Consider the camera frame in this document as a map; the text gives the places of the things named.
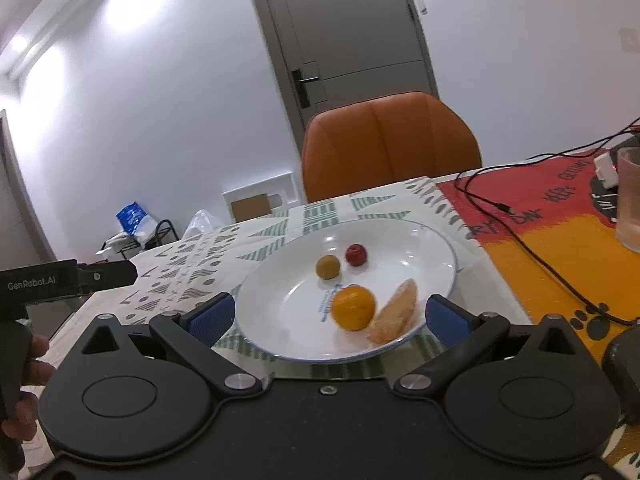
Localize translucent plastic bag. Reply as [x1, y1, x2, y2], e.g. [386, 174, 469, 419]
[184, 209, 226, 238]

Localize brown cardboard piece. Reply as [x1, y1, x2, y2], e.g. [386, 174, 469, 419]
[230, 194, 273, 221]

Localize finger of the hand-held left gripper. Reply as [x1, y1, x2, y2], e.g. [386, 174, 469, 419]
[77, 259, 138, 293]

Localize long black cable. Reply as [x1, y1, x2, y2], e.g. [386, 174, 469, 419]
[457, 160, 640, 326]

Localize patterned tablecloth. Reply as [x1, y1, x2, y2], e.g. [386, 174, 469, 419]
[50, 176, 533, 381]

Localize white bowl of fruit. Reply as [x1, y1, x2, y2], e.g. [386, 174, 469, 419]
[235, 218, 459, 365]

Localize grey side door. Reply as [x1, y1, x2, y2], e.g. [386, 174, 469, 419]
[0, 110, 56, 266]

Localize translucent cup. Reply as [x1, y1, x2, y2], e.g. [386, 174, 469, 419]
[615, 146, 640, 252]

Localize yellow-green small fruit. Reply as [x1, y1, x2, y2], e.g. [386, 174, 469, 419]
[316, 255, 342, 281]

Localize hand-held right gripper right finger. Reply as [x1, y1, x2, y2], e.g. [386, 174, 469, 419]
[395, 295, 583, 401]

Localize red and orange mat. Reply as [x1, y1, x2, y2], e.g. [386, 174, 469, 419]
[437, 147, 640, 466]

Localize blue and white bag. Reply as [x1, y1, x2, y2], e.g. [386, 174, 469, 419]
[116, 202, 151, 236]

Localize person's left hand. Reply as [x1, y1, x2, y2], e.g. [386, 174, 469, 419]
[2, 335, 58, 441]

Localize black cable with plug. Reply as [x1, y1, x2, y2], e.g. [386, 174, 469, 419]
[462, 117, 640, 213]

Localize bread roll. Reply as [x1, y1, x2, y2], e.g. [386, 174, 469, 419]
[366, 278, 418, 345]

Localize large orange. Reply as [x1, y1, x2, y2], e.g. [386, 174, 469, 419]
[331, 285, 377, 332]

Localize dark grey round object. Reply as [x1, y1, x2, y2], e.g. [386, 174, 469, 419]
[601, 327, 640, 411]

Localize orange chair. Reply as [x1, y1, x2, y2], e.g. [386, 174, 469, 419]
[301, 91, 483, 204]

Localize white foam frame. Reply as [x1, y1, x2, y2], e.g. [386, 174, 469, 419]
[222, 172, 299, 223]

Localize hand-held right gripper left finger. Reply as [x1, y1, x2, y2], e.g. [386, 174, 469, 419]
[80, 292, 263, 401]

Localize white charger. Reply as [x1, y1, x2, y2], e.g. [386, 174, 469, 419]
[594, 149, 621, 188]

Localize black door handle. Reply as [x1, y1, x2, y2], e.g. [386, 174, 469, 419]
[292, 62, 321, 108]

